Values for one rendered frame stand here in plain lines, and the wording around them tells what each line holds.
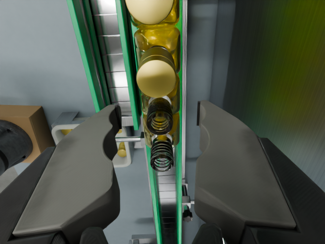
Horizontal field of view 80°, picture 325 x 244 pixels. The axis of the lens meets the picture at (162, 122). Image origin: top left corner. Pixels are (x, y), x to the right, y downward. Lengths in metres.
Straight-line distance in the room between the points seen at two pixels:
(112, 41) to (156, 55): 0.29
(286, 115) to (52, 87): 0.63
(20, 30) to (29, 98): 0.20
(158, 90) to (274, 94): 0.12
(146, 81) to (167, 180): 0.53
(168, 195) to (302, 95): 0.59
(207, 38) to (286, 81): 0.40
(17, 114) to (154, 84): 0.60
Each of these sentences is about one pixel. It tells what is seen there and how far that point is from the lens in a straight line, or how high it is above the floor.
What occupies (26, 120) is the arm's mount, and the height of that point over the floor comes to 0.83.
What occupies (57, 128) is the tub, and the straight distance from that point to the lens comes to 0.65.
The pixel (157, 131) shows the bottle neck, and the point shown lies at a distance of 0.22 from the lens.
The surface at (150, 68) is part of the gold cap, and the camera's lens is 0.16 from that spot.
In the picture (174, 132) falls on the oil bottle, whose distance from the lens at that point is 0.28.
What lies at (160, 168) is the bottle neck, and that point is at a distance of 0.26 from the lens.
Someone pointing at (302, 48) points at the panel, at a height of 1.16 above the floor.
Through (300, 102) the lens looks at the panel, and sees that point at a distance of 0.20.
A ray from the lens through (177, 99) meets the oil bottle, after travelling 0.26.
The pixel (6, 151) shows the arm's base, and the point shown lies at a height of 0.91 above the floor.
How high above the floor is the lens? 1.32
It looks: 58 degrees down
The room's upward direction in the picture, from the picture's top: 179 degrees clockwise
